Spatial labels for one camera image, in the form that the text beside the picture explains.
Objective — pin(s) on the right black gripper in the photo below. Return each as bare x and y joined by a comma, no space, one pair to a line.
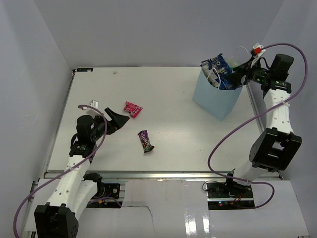
245,69

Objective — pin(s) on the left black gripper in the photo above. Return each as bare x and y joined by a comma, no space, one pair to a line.
118,122

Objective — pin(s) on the blue chips bag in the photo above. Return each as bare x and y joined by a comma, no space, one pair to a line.
216,69

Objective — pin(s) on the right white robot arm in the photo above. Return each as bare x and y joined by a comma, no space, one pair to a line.
277,144

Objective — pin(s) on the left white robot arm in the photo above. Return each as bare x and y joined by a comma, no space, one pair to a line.
59,216

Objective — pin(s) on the light blue paper bag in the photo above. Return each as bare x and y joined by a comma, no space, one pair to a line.
219,103

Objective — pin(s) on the pink candy packet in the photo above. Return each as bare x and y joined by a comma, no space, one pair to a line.
132,109

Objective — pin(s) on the purple M&M's packet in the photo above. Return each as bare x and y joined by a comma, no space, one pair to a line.
144,138

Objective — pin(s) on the white front cover board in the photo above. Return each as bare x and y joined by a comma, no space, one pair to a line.
179,209

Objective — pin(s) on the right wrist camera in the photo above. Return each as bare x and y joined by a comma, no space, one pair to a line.
257,51

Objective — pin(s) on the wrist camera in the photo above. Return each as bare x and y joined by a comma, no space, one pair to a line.
91,110
257,51

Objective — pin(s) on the aluminium table frame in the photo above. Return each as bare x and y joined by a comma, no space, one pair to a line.
182,132

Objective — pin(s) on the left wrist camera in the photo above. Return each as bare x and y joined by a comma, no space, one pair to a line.
91,110

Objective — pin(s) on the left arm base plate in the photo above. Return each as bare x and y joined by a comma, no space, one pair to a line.
107,190

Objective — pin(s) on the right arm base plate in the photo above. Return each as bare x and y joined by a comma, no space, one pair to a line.
223,190

